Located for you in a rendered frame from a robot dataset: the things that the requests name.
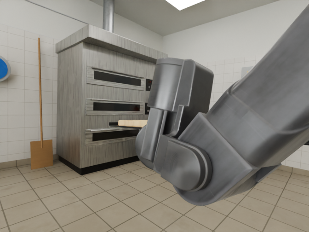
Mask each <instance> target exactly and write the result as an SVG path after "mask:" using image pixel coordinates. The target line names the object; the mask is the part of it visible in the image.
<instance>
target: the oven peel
mask: <svg viewBox="0 0 309 232"><path fill-rule="evenodd" d="M38 58H39V92H40V141H31V142H30V155H31V170H32V169H37V168H44V167H49V166H53V149H52V139H51V140H43V132H42V98H41V65H40V38H38Z"/></svg>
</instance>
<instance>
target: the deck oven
mask: <svg viewBox="0 0 309 232"><path fill-rule="evenodd" d="M56 53H57V54H58V58H57V148H56V154H58V155H59V161H61V162H62V163H64V164H65V165H66V166H68V167H69V168H71V169H72V170H74V171H75V172H77V173H78V174H80V175H85V174H89V173H93V172H97V171H101V170H104V169H108V168H113V167H117V166H120V165H124V164H128V163H132V162H136V161H140V160H139V158H138V156H137V154H136V149H135V141H136V137H137V134H138V132H139V131H140V129H134V128H121V127H111V126H109V122H118V121H119V120H148V116H149V110H150V107H148V106H147V104H148V99H149V94H150V90H151V85H152V80H153V76H154V71H155V66H156V61H157V59H159V58H168V54H166V53H163V52H160V51H158V50H155V49H153V48H150V47H148V46H145V45H142V44H140V43H137V42H135V41H132V40H130V39H127V38H124V37H122V36H119V35H116V34H114V33H111V32H109V31H106V30H104V29H101V28H98V27H96V26H93V25H91V24H88V25H86V26H85V27H83V28H81V29H80V30H78V31H76V32H75V33H73V34H71V35H70V36H68V37H66V38H65V39H63V40H61V41H60V42H58V43H56Z"/></svg>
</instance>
